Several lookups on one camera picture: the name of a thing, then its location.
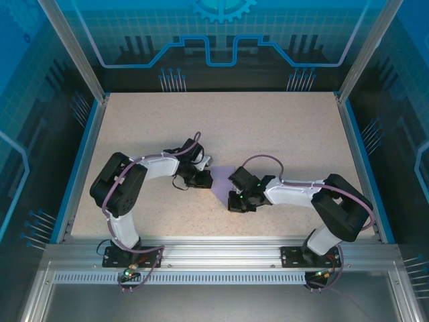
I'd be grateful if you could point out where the purple paper sheet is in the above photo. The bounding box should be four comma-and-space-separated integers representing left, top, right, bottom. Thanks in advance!
210, 165, 236, 209

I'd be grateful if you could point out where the blue table edge strip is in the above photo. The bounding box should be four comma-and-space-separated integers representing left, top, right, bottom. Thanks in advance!
49, 99, 102, 244
344, 99, 397, 244

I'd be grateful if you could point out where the connector with green light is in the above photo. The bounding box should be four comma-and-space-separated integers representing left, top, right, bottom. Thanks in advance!
121, 264, 140, 281

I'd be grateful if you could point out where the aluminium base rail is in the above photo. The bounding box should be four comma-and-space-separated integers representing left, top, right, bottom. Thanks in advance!
43, 235, 402, 269

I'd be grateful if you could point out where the slotted grey cable duct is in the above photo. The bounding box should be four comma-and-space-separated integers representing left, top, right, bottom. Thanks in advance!
53, 270, 322, 285

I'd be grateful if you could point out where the aluminium frame post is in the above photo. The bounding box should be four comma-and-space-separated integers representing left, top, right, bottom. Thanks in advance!
336, 0, 393, 103
36, 0, 111, 105

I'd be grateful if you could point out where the aluminium front frame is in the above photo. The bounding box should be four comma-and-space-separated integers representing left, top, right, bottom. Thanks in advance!
19, 260, 426, 322

